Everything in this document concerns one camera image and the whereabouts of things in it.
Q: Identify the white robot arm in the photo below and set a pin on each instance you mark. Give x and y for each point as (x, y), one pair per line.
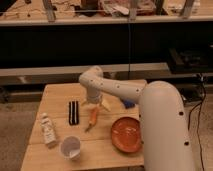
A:
(164, 126)

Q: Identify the white tube bottle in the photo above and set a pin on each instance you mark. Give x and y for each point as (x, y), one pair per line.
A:
(48, 131)

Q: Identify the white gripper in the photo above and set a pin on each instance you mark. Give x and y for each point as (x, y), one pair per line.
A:
(95, 96)

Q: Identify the black equipment on shelf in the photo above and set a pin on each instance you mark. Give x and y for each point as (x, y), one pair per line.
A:
(190, 61)

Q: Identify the blue sponge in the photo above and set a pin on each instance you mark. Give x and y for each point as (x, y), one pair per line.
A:
(127, 104)

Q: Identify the orange ceramic plate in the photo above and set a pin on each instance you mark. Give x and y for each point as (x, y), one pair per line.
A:
(125, 135)

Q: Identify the white ceramic cup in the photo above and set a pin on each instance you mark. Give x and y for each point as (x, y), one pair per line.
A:
(70, 148)

